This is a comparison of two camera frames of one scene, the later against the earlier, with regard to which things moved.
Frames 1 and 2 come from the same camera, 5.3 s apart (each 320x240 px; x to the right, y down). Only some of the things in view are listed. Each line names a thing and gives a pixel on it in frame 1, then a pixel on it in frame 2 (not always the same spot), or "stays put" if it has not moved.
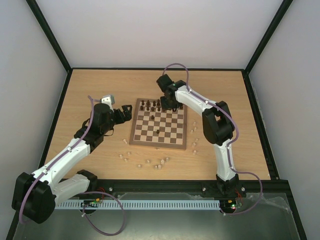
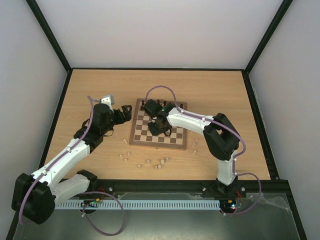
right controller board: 229,204 stays put
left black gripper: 127,114 stays put
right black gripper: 169,102 to 155,127
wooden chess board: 152,126 stays put
